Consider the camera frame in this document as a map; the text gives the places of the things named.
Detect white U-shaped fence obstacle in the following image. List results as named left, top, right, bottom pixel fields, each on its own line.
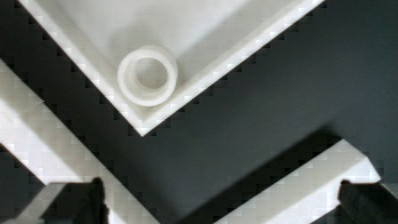
left=0, top=60, right=380, bottom=224

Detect white square tabletop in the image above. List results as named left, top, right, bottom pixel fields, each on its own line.
left=18, top=0, right=325, bottom=134

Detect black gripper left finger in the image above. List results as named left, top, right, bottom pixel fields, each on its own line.
left=43, top=178, right=108, bottom=224

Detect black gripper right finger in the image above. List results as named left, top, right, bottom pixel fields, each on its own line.
left=338, top=180, right=398, bottom=224

